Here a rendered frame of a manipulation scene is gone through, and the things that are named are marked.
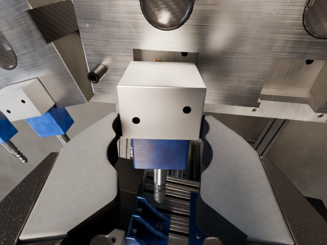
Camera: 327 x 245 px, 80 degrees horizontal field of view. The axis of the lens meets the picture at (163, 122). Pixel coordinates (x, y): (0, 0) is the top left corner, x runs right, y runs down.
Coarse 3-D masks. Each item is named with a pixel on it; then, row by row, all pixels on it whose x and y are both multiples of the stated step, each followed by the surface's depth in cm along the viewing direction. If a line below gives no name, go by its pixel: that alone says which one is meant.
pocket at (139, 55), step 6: (138, 54) 18; (144, 54) 19; (150, 54) 19; (156, 54) 18; (162, 54) 18; (168, 54) 18; (174, 54) 18; (180, 54) 18; (186, 54) 18; (192, 54) 18; (198, 54) 17; (138, 60) 18; (144, 60) 19; (150, 60) 19; (162, 60) 19; (168, 60) 19; (174, 60) 19; (180, 60) 19; (186, 60) 18; (192, 60) 18; (198, 60) 16
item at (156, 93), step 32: (160, 64) 15; (192, 64) 15; (128, 96) 11; (160, 96) 11; (192, 96) 11; (128, 128) 12; (160, 128) 12; (192, 128) 12; (160, 160) 15; (160, 192) 18
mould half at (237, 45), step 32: (96, 0) 14; (128, 0) 14; (224, 0) 13; (256, 0) 13; (288, 0) 12; (96, 32) 15; (128, 32) 15; (160, 32) 15; (192, 32) 14; (224, 32) 14; (256, 32) 14; (288, 32) 14; (96, 64) 17; (128, 64) 17; (224, 64) 15; (256, 64) 15; (224, 96) 17; (256, 96) 17
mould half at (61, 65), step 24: (0, 0) 18; (24, 0) 18; (48, 0) 20; (0, 24) 20; (24, 24) 19; (24, 48) 21; (48, 48) 20; (72, 48) 23; (0, 72) 23; (24, 72) 23; (48, 72) 22; (72, 72) 22; (72, 96) 24
